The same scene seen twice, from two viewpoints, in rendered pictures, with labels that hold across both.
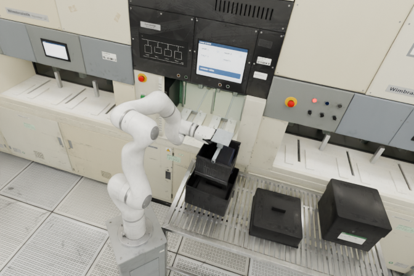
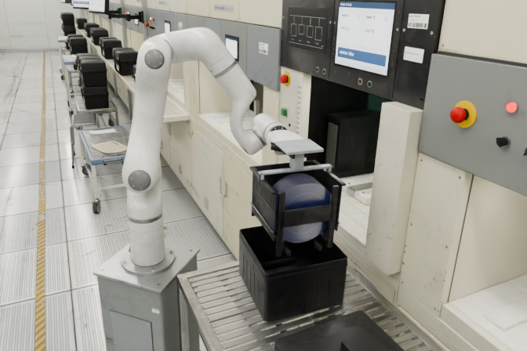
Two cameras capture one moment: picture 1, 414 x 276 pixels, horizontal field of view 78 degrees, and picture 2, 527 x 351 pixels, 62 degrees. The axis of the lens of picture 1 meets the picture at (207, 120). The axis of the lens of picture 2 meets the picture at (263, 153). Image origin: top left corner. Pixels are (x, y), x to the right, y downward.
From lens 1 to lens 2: 1.19 m
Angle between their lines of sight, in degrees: 49
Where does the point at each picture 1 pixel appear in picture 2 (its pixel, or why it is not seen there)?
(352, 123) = not seen: outside the picture
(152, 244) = (143, 281)
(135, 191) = (129, 153)
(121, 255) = (107, 268)
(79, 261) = not seen: hidden behind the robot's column
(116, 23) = not seen: outside the picture
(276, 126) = (445, 183)
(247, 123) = (385, 161)
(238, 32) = not seen: outside the picture
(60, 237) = not seen: hidden behind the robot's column
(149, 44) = (295, 21)
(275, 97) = (437, 102)
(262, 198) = (349, 326)
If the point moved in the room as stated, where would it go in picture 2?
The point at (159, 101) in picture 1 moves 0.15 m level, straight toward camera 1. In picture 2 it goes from (194, 35) to (154, 37)
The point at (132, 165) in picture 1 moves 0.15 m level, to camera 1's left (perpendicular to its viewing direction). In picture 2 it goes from (136, 111) to (120, 102)
